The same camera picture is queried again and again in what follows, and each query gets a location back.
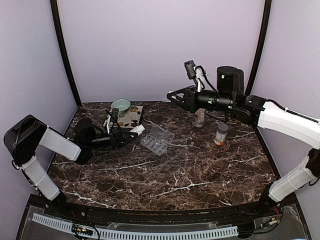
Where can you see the right black frame post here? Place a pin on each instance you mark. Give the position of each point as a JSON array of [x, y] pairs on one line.
[[260, 46]]

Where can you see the orange pill bottle grey cap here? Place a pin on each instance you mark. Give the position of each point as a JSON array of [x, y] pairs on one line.
[[221, 133]]

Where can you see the floral square plate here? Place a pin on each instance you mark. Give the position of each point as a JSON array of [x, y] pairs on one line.
[[132, 118]]

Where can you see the black frame post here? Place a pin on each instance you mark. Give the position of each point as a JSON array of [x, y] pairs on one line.
[[63, 52], [260, 46]]

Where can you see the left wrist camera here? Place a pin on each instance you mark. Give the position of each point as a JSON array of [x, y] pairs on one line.
[[111, 119]]

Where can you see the left black frame post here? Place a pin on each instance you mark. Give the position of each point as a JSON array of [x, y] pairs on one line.
[[63, 52]]

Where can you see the green ceramic bowl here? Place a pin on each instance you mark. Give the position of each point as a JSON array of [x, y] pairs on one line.
[[123, 105]]

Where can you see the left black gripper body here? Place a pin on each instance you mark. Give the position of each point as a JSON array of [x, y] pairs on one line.
[[114, 139]]

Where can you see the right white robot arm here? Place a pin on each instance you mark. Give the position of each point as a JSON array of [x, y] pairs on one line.
[[255, 111]]

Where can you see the clear plastic pill organizer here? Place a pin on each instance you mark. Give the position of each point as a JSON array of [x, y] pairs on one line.
[[160, 135]]

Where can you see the white slotted cable duct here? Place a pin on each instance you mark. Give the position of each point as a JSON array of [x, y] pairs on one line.
[[121, 231]]

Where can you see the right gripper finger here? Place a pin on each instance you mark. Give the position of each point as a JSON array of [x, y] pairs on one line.
[[177, 94], [179, 103]]

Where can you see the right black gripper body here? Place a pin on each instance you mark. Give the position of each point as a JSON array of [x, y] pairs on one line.
[[192, 106]]

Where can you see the small white pill bottle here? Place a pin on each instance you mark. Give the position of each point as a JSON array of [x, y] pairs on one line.
[[139, 129]]

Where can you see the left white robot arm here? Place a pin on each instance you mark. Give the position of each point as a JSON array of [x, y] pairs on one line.
[[23, 139]]

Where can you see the beige ceramic mug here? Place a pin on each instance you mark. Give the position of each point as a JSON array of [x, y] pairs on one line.
[[199, 120]]

